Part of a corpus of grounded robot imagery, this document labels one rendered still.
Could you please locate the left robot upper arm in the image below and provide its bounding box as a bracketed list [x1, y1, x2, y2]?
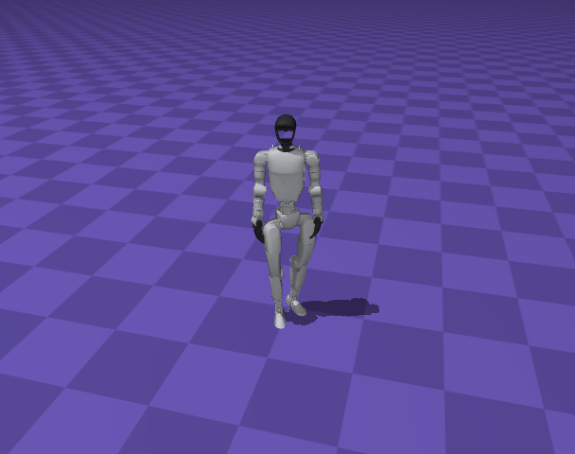
[304, 150, 321, 197]

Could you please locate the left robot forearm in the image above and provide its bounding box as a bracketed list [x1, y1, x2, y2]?
[311, 185, 324, 222]

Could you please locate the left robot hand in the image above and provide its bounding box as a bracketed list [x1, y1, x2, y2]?
[310, 217, 322, 238]

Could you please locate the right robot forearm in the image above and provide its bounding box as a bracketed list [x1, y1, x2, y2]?
[251, 186, 264, 226]

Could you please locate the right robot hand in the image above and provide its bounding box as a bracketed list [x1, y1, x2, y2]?
[253, 219, 265, 244]

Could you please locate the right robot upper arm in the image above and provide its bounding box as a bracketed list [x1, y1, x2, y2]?
[253, 150, 269, 197]

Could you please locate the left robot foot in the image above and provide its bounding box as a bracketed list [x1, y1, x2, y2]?
[286, 294, 306, 316]

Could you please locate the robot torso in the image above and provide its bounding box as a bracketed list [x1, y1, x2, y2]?
[267, 145, 305, 230]

